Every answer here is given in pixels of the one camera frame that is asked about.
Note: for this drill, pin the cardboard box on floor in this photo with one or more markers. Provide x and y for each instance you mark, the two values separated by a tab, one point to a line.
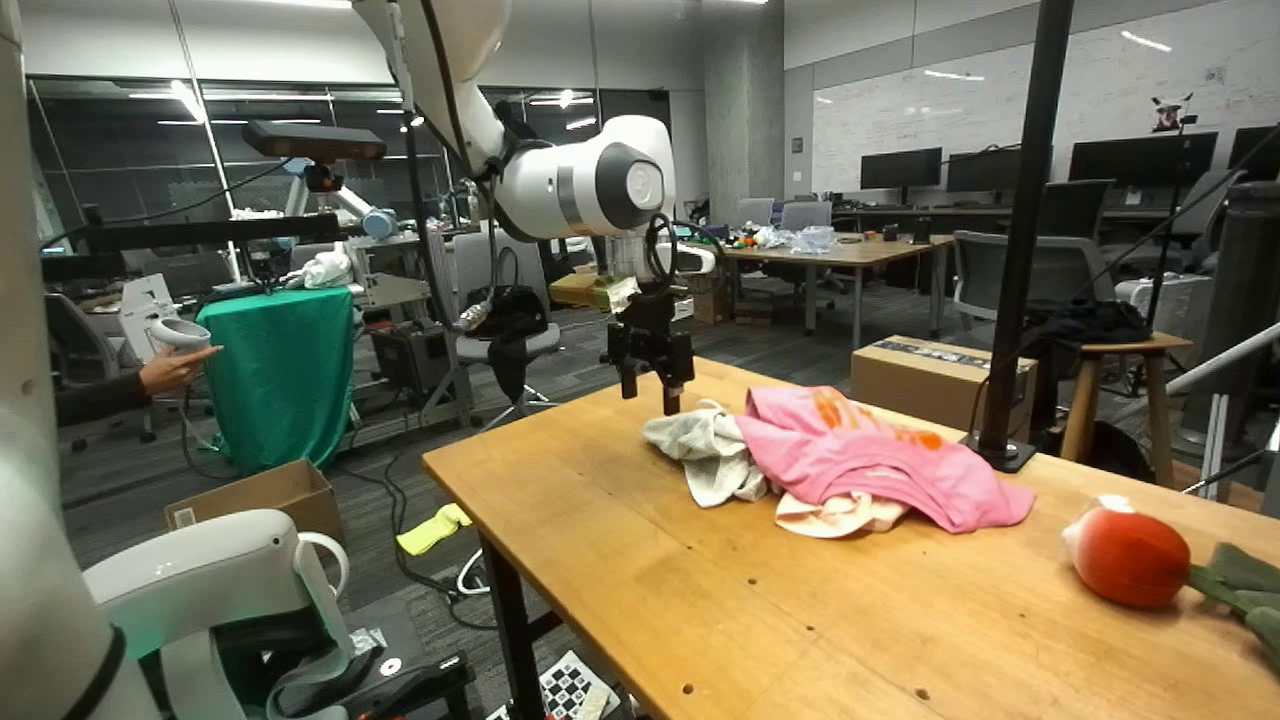
298	488

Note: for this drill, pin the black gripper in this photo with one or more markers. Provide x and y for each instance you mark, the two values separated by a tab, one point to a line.
646	336

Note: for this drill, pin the green draped cloth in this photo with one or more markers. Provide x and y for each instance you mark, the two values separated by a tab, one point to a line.
283	381

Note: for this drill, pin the black vertical pole stand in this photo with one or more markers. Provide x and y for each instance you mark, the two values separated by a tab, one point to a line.
1049	44

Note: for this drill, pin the pink cloth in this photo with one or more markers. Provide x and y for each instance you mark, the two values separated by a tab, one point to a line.
823	444

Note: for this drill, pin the cardboard box beside table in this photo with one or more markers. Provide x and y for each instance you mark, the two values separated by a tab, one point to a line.
924	376

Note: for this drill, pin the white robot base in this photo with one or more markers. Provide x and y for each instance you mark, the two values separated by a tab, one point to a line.
182	588

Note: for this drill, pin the white towel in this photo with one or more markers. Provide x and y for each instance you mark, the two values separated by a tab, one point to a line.
710	452

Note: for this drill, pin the white handheld controller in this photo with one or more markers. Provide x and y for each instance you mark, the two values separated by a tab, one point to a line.
179	333

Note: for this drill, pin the person hand holding controller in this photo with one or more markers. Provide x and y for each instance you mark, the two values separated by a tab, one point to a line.
170	373

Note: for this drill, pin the checkerboard calibration card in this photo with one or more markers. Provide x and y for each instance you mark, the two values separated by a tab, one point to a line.
573	689

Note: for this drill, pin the red green plush tomato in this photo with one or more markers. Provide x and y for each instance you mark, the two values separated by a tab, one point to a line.
1141	560

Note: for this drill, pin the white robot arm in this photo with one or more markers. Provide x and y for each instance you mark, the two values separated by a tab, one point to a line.
57	651

